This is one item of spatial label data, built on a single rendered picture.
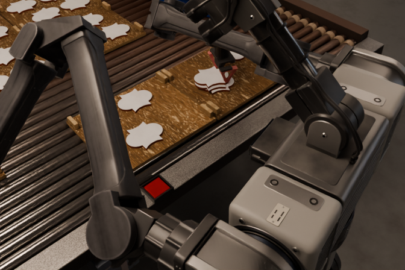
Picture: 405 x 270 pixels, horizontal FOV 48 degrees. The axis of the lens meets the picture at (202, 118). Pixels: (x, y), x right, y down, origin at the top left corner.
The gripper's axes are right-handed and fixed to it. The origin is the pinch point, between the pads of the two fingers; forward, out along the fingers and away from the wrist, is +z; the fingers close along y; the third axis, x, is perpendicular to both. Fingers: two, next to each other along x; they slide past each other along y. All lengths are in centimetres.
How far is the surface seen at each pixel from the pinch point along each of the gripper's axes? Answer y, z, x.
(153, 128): 17.8, 1.3, -33.0
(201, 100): 9.1, 2.6, -12.0
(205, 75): -1.0, 0.0, -6.7
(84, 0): -84, 4, -40
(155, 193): 44, 2, -40
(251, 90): 11.0, 2.6, 7.6
